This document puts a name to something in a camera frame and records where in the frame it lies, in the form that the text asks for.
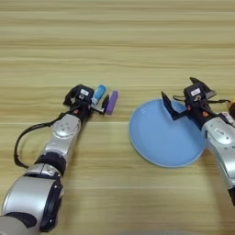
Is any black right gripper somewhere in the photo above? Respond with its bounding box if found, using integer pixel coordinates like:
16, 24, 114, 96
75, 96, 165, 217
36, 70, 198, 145
161, 77, 219, 129

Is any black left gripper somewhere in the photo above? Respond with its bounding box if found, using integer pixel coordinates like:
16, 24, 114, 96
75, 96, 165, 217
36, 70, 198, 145
62, 84, 110, 123

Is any blue tube with white label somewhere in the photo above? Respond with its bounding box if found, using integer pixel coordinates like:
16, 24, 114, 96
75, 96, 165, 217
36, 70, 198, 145
91, 84, 107, 106

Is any light blue round plate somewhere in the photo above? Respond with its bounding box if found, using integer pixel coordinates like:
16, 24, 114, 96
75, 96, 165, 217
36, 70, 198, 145
128, 98, 207, 169

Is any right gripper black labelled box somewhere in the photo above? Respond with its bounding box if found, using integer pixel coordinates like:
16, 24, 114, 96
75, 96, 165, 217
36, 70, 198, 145
183, 84, 205, 104

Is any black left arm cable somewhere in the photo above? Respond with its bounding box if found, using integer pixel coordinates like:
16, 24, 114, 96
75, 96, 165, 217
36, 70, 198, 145
13, 112, 68, 170

